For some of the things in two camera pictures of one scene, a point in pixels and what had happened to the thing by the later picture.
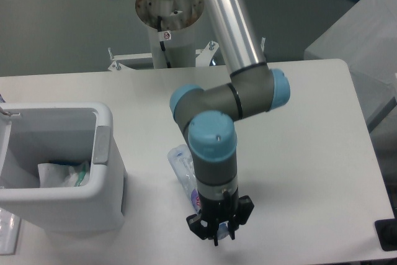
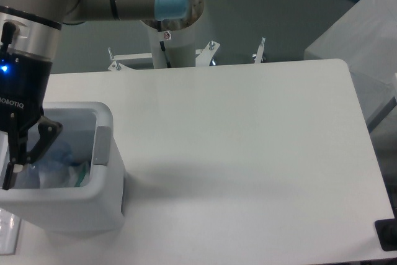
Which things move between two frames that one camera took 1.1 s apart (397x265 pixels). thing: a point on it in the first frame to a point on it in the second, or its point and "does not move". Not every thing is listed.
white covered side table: [365, 38] does not move
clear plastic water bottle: [181, 159] to [56, 167]
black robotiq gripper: [228, 208] to [24, 80]
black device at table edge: [386, 231] does not move
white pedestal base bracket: [204, 58] does not move
